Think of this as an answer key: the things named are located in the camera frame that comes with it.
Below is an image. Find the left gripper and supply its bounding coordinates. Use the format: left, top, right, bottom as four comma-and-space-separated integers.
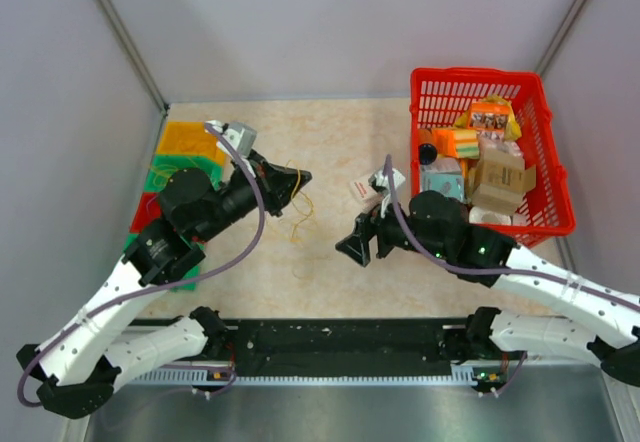
196, 150, 312, 243

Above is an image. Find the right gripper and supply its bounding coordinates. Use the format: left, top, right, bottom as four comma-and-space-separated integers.
336, 190, 448, 266

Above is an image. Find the thin wire bundle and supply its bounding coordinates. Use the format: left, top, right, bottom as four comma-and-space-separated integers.
272, 159, 321, 281

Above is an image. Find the red thin wire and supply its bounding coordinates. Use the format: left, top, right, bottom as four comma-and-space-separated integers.
174, 129, 216, 156

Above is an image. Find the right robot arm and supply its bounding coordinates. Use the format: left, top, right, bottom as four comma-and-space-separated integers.
335, 167, 639, 386

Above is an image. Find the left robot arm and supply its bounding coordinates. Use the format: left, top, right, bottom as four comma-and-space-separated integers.
16, 121, 312, 419

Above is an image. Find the pink tissue packet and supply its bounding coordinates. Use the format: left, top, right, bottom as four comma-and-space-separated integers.
349, 168, 391, 211

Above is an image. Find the teal tissue pack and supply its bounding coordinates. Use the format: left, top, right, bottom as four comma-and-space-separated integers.
419, 157, 465, 202

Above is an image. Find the black bottle cap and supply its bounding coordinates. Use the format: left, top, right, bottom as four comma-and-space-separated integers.
418, 143, 438, 166

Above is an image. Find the yellow storage bin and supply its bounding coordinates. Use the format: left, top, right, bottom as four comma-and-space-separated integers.
156, 121, 227, 165

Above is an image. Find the orange sponge pack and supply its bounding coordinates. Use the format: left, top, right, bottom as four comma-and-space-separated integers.
431, 128, 480, 159

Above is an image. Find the upper green storage bin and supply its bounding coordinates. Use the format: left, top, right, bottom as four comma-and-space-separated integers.
144, 155, 224, 192

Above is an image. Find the green storage bin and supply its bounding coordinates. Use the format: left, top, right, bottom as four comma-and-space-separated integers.
123, 233, 201, 292
144, 155, 224, 192

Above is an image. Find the brown cardboard box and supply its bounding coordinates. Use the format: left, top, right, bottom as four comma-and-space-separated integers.
470, 149, 537, 216

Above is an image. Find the red storage bin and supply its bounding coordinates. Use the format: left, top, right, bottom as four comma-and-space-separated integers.
129, 192, 162, 233

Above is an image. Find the pink wrapped pack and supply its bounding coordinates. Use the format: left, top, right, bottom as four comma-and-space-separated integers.
477, 131, 524, 158

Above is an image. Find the red plastic basket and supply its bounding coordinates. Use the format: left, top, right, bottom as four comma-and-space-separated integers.
409, 67, 576, 248

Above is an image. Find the orange snack box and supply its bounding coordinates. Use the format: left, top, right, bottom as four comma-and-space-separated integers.
467, 102, 511, 133

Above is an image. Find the lower green storage bin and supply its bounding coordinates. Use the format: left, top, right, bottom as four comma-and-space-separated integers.
123, 233, 201, 292

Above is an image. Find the yellow plastic bag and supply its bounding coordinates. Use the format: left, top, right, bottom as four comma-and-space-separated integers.
453, 95, 522, 141

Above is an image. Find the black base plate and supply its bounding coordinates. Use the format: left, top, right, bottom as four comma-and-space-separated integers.
219, 317, 526, 377

